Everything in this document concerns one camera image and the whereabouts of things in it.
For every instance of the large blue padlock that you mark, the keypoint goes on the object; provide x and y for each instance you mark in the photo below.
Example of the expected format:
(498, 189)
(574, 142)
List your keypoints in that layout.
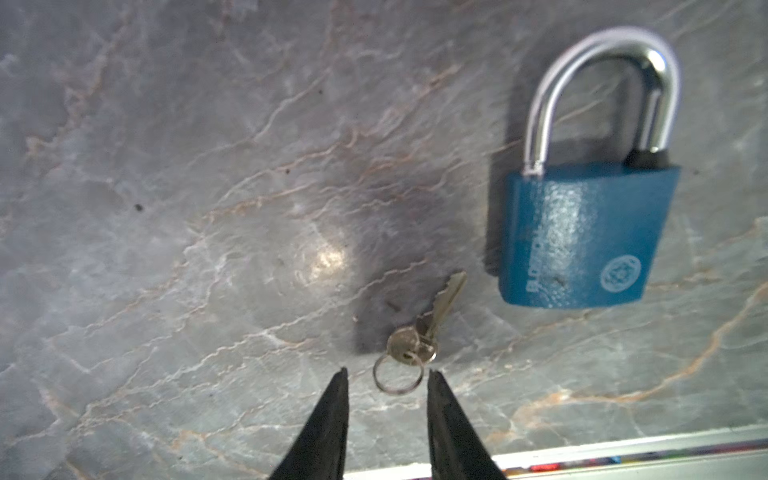
(582, 236)

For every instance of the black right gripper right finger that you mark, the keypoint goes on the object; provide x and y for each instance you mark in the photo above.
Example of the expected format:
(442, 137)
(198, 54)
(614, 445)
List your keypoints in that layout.
(456, 452)

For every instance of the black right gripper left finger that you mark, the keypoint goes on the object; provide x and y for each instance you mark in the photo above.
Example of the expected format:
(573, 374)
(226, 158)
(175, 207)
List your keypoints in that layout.
(319, 451)

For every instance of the silver key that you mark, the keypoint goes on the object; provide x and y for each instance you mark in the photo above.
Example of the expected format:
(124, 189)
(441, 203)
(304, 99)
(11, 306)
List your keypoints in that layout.
(416, 345)

